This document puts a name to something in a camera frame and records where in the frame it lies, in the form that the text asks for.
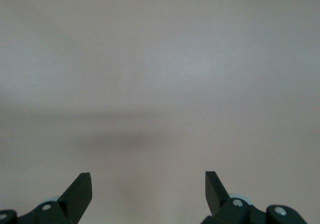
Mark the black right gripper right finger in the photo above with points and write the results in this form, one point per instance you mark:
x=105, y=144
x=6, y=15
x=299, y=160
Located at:
x=220, y=201

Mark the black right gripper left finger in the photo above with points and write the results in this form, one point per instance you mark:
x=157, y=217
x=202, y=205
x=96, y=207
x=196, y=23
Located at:
x=72, y=201

